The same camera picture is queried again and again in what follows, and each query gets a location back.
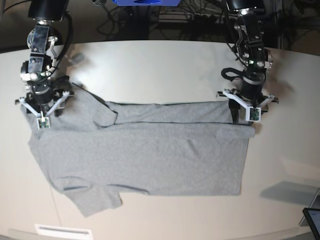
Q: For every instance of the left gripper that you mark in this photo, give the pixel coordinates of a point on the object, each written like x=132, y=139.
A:
x=250, y=86

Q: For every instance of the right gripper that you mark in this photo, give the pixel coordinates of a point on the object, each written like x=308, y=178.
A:
x=46, y=90

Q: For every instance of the grey T-shirt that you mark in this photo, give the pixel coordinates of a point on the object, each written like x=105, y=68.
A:
x=97, y=150

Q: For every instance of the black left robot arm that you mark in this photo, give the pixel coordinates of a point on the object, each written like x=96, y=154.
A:
x=250, y=51

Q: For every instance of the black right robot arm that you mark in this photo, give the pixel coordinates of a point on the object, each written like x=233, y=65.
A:
x=44, y=61

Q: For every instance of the black power strip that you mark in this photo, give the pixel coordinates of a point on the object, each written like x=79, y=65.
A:
x=186, y=17

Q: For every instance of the blue plastic part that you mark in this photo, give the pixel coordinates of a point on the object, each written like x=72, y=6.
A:
x=126, y=3

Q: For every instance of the white label strip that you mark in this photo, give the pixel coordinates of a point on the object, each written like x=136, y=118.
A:
x=63, y=232

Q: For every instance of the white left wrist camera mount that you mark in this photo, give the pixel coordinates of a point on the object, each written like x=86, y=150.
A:
x=250, y=110

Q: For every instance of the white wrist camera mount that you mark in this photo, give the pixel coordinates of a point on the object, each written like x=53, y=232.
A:
x=42, y=112
x=250, y=110

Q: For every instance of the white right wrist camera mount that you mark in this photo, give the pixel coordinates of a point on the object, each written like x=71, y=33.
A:
x=42, y=112

